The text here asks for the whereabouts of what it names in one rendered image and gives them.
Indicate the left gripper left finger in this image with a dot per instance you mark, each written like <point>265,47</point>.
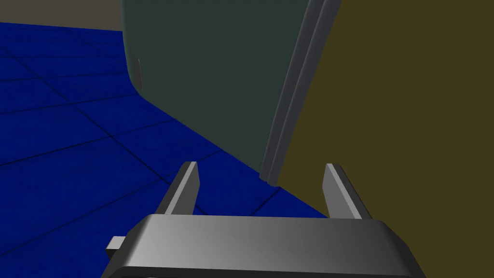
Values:
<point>181,193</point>

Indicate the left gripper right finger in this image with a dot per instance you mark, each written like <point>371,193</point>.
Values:
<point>341,197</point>

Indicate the dark green door leaf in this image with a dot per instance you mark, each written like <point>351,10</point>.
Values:
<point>216,77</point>

